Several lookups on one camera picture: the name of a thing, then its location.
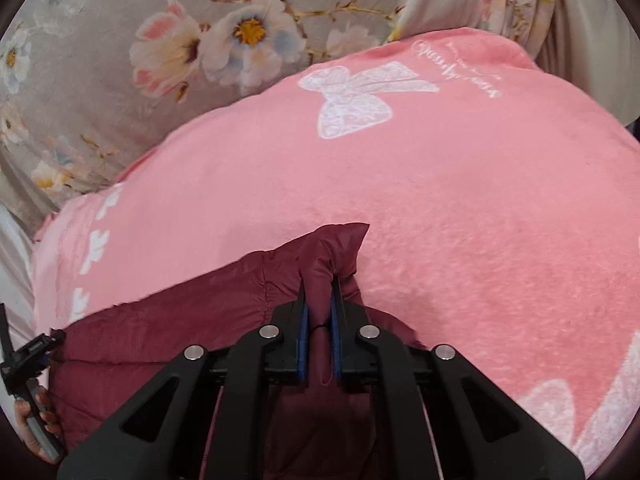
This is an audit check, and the maroon puffer jacket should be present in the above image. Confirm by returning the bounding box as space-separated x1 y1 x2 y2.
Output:
47 222 426 480

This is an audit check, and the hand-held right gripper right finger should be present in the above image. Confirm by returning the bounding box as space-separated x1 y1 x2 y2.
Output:
330 279 585 480

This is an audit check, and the white satin curtain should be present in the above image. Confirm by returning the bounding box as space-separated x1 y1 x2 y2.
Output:
0 205 38 356

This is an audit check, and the grey floral bed sheet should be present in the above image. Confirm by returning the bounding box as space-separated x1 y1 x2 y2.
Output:
0 0 640 241

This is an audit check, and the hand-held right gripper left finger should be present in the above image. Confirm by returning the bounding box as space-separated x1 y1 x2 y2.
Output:
57 279 312 480

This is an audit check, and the person's left hand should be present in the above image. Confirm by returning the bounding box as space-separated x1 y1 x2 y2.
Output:
12 389 65 457

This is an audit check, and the pink butterfly print blanket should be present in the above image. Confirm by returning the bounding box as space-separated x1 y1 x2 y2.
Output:
30 27 640 478

